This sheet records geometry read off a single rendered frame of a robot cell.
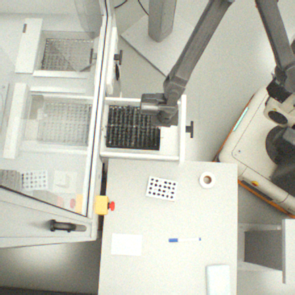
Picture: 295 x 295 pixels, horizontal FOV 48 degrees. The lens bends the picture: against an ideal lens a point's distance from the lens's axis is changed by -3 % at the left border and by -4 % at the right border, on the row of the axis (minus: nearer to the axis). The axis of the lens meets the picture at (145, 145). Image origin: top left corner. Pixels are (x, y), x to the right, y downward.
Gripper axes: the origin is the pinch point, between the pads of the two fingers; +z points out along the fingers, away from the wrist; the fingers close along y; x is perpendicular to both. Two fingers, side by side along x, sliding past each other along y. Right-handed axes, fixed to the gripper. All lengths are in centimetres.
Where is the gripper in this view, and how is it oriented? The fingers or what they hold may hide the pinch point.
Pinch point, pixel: (160, 123)
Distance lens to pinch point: 133.3
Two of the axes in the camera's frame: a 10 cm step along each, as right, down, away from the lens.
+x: -0.5, 9.7, -2.5
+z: -1.2, 2.4, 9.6
